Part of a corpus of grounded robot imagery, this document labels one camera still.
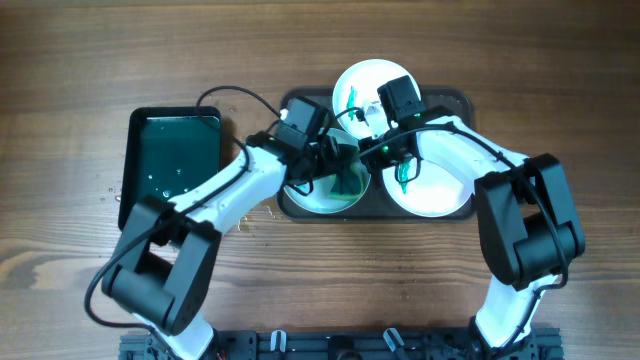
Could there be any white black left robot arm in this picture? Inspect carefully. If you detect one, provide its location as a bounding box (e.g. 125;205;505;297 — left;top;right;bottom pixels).
94;97;359;359

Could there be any green yellow sponge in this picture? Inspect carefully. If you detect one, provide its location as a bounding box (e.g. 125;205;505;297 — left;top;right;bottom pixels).
328;163;364;200

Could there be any pale blue plate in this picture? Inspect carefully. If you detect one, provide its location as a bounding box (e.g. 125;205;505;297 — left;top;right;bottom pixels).
285;128;371;215

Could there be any dark grey serving tray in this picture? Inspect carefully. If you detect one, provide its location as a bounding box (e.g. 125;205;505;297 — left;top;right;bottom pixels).
276;86;475;222

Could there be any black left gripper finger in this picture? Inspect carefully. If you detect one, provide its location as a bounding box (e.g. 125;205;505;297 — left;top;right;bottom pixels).
327;142;359;165
299;154;340;183

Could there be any black water basin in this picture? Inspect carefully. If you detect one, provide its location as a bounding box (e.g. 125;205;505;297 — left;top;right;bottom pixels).
118;106;221;228

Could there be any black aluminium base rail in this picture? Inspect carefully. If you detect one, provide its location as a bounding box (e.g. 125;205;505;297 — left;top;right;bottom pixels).
118;328;565;360

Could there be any white plate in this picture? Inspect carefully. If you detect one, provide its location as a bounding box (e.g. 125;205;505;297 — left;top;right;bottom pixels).
332;59;421;140
382;159;472;218

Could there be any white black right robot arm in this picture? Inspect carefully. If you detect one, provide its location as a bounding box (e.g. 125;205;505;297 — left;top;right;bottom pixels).
360;75;585;359

